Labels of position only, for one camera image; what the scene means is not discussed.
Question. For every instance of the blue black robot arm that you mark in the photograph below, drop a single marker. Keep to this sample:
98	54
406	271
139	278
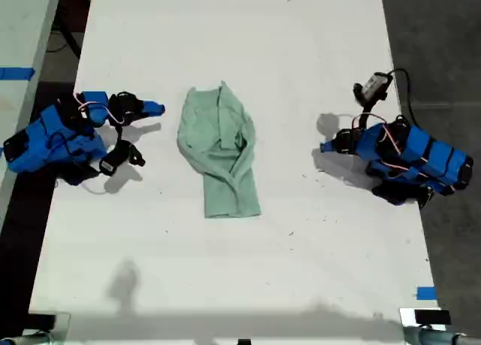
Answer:
432	153
45	134

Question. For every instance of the white side table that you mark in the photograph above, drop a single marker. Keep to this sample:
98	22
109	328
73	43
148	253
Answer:
22	29

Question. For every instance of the small black box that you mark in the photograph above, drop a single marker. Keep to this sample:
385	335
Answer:
432	316
41	321

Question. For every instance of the long blue tape strip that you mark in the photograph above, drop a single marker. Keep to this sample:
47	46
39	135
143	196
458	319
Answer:
17	73

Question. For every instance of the short blue tape strip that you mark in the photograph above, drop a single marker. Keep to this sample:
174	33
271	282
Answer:
426	293

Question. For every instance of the short black camera stalk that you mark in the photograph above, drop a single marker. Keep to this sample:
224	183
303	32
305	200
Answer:
120	134
366	114

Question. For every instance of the grey tube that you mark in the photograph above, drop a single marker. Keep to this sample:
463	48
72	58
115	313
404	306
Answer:
35	339
432	337

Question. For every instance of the pale green T-shirt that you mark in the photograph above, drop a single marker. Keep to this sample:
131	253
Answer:
221	134

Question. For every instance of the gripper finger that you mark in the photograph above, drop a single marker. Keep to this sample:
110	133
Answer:
154	113
152	105
328	149
328	143

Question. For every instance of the black camera box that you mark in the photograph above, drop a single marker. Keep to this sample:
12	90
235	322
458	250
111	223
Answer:
112	161
374	83

